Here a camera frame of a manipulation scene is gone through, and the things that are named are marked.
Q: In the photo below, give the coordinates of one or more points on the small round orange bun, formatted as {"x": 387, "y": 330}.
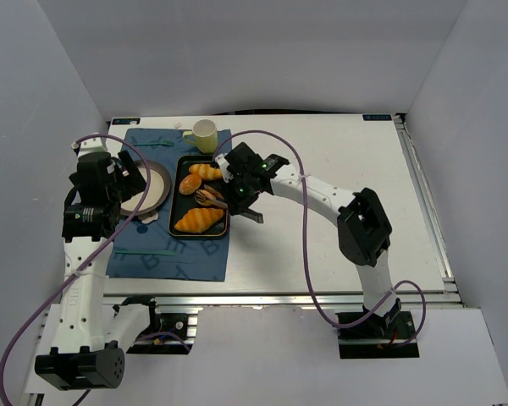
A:
{"x": 204, "y": 197}

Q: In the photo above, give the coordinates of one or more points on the teal plastic knife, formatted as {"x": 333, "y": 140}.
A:
{"x": 142, "y": 252}

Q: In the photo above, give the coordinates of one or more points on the brown rimmed ceramic plate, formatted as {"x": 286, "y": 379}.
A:
{"x": 160, "y": 185}

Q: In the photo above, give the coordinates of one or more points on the black rectangular tray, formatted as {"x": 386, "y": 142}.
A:
{"x": 181, "y": 204}

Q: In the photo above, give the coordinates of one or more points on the teal plastic fork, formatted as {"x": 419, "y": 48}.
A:
{"x": 164, "y": 143}

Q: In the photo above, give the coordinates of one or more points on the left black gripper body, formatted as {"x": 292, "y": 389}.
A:
{"x": 127, "y": 177}

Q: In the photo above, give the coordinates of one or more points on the blue label sticker right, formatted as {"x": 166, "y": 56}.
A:
{"x": 377, "y": 117}

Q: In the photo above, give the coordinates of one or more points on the blue cloth placemat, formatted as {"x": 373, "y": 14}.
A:
{"x": 196, "y": 259}

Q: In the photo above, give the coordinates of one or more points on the large striped croissant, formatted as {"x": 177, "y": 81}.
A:
{"x": 198, "y": 220}

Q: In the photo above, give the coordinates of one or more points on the blue label sticker left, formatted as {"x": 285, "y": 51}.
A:
{"x": 125, "y": 121}

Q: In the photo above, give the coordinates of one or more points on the glazed round bun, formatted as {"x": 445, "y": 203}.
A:
{"x": 190, "y": 184}

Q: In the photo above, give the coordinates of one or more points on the pale yellow mug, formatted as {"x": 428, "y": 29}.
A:
{"x": 204, "y": 136}

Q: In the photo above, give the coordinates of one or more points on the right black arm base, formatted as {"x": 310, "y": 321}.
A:
{"x": 368, "y": 341}

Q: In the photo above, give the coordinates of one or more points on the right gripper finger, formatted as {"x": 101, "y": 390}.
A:
{"x": 233, "y": 208}
{"x": 252, "y": 215}

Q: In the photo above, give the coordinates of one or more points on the metal tongs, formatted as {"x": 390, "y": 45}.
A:
{"x": 219, "y": 200}

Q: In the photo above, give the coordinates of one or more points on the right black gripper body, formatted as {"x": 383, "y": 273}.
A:
{"x": 238, "y": 203}

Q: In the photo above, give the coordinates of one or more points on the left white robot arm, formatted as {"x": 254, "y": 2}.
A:
{"x": 85, "y": 353}

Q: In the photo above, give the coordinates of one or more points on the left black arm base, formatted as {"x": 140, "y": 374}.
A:
{"x": 166, "y": 332}

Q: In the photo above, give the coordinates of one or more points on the blue label sticker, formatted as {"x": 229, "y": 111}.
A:
{"x": 377, "y": 117}
{"x": 125, "y": 121}

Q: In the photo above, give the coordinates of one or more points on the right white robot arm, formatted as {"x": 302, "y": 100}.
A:
{"x": 362, "y": 224}

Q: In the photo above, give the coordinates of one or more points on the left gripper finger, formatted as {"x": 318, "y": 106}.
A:
{"x": 132, "y": 177}
{"x": 129, "y": 194}

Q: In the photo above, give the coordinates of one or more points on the striped long bread roll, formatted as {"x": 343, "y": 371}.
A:
{"x": 205, "y": 171}

